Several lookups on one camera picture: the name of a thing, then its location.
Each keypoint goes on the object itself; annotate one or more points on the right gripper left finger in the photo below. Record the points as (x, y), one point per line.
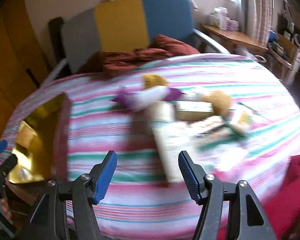
(49, 219)

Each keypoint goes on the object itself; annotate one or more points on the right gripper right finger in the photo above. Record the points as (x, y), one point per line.
(246, 217)

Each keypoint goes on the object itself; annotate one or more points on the white herbal cream box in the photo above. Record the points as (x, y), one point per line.
(171, 139)

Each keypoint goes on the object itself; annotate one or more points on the small green white box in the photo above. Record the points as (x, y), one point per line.
(193, 110)

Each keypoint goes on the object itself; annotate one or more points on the purple snack packet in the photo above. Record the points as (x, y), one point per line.
(124, 98)
(173, 95)

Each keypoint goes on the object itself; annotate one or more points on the white sock ball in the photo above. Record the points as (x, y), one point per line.
(143, 99)

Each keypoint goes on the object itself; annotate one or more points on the yellow patterned sock ball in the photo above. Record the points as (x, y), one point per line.
(152, 80)

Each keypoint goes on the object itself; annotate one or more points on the gold metal tray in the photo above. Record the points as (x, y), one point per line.
(41, 145)

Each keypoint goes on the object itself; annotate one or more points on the red cloth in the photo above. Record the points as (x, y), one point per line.
(283, 209)

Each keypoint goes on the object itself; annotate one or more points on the wooden wardrobe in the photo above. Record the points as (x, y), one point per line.
(23, 66)

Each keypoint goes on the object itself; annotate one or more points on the striped bed sheet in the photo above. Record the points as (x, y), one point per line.
(147, 198)

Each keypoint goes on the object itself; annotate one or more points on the dark red blanket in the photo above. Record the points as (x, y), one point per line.
(115, 63)

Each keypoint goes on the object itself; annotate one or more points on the cluttered shelf rack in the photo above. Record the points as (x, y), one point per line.
(284, 50)

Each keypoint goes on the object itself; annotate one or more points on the grey yellow blue headboard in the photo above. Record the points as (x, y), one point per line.
(124, 25)

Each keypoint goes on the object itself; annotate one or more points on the wooden side table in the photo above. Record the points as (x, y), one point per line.
(235, 37)

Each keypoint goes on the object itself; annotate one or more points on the boxes on side table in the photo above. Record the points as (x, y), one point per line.
(219, 19)

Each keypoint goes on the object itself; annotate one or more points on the plaid curtain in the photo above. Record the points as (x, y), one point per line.
(256, 19)

